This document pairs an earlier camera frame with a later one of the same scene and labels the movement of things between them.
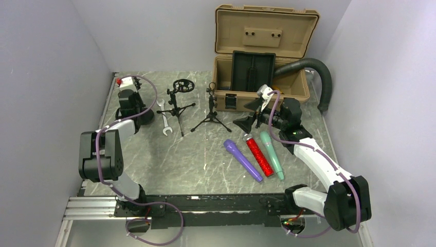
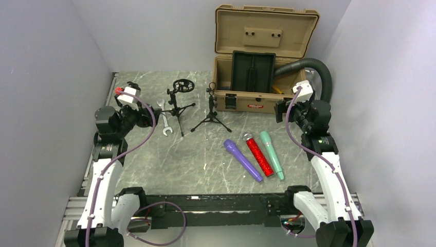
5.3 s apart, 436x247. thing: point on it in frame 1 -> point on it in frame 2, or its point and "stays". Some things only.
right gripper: (246, 124) -> (281, 107)
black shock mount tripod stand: (182, 85) stays
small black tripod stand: (212, 113) stays
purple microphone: (243, 159) stays
